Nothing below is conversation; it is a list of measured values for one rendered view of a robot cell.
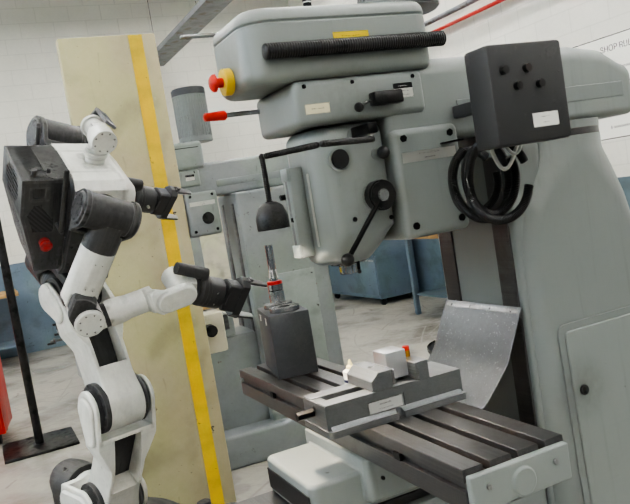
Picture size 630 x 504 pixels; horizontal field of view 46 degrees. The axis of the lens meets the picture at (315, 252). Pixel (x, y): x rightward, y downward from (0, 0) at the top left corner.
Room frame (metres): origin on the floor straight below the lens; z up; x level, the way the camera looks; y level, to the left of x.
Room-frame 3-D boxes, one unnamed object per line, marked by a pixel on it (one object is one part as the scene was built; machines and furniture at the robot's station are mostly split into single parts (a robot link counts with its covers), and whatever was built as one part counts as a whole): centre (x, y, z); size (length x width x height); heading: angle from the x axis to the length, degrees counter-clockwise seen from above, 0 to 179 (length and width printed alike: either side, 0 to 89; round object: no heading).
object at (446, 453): (1.85, -0.05, 0.93); 1.24 x 0.23 x 0.08; 24
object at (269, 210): (1.65, 0.08, 1.45); 0.07 x 0.07 x 0.06
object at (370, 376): (1.66, -0.08, 1.06); 0.12 x 0.06 x 0.04; 23
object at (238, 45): (1.80, -0.09, 1.81); 0.47 x 0.26 x 0.16; 114
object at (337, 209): (1.80, -0.08, 1.47); 0.21 x 0.19 x 0.32; 24
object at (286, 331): (2.25, 0.13, 1.07); 0.22 x 0.12 x 0.20; 13
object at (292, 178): (1.75, 0.02, 1.45); 0.04 x 0.04 x 0.21; 24
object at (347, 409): (1.67, -0.10, 1.02); 0.35 x 0.15 x 0.11; 113
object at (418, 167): (1.88, -0.25, 1.47); 0.24 x 0.19 x 0.26; 24
